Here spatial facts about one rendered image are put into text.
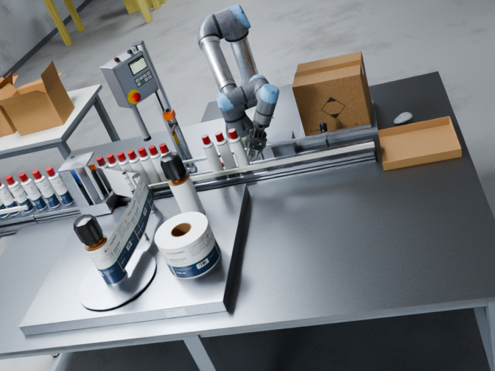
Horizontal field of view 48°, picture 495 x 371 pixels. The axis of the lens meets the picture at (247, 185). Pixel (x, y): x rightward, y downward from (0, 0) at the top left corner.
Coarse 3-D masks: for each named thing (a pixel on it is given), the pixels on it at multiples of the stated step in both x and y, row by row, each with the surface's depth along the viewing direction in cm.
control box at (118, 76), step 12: (132, 60) 231; (108, 72) 229; (120, 72) 228; (144, 72) 236; (108, 84) 235; (120, 84) 230; (132, 84) 233; (144, 84) 238; (156, 84) 242; (120, 96) 235; (144, 96) 239
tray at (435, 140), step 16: (400, 128) 242; (416, 128) 241; (432, 128) 239; (448, 128) 235; (384, 144) 240; (400, 144) 236; (416, 144) 233; (432, 144) 229; (448, 144) 226; (384, 160) 230; (400, 160) 222; (416, 160) 221; (432, 160) 220
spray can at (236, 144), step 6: (228, 132) 237; (234, 132) 236; (234, 138) 238; (240, 138) 238; (234, 144) 238; (240, 144) 239; (234, 150) 240; (240, 150) 240; (240, 156) 241; (246, 156) 243; (240, 162) 243; (246, 162) 244
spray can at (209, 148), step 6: (204, 138) 239; (204, 144) 242; (210, 144) 241; (204, 150) 243; (210, 150) 242; (216, 150) 244; (210, 156) 243; (216, 156) 244; (210, 162) 245; (216, 162) 245; (216, 168) 247; (222, 168) 249
